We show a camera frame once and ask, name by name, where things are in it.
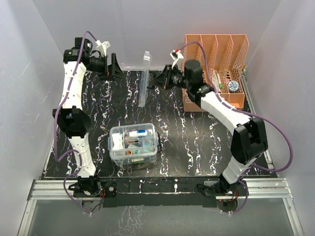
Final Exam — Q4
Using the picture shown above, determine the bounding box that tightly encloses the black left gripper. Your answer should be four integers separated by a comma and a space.
88, 54, 126, 82

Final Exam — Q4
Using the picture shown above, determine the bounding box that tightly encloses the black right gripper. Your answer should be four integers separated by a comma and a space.
150, 64, 191, 90

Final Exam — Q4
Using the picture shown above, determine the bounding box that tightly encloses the clear plastic box lid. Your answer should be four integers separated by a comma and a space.
138, 51, 151, 108

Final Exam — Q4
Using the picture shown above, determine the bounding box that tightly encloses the white blue bandage roll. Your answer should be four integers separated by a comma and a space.
128, 129, 148, 138

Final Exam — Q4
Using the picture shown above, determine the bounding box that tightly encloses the clear divider tray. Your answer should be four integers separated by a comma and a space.
108, 123, 158, 157

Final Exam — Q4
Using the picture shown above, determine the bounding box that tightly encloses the white teal dressing packet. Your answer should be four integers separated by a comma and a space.
112, 133, 124, 150

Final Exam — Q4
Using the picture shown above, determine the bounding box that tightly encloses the clear plastic medicine box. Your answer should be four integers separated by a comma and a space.
108, 123, 162, 166

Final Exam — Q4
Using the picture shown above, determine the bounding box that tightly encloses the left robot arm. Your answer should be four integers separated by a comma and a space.
52, 37, 123, 197

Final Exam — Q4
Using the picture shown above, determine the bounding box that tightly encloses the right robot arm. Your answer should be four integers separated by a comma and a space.
149, 59, 268, 195

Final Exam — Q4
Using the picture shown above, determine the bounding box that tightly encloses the white marker pen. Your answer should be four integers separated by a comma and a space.
213, 70, 222, 93

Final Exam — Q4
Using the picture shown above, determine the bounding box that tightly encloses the peach plastic desk organizer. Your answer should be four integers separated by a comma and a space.
181, 34, 249, 110

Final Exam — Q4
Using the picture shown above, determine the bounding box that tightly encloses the round blue patterned tin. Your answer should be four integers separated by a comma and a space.
227, 80, 240, 93

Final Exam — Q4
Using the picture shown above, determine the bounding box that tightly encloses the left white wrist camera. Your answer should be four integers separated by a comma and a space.
95, 40, 111, 57

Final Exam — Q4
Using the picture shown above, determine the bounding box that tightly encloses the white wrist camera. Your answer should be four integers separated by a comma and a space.
95, 40, 111, 57
170, 49, 184, 69

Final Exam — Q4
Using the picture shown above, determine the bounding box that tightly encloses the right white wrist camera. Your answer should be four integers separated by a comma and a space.
170, 49, 184, 69

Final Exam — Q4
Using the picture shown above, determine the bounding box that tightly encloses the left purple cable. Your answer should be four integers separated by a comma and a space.
53, 30, 104, 217

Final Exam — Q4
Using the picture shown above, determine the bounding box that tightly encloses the aluminium frame rail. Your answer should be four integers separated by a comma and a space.
17, 179, 306, 236

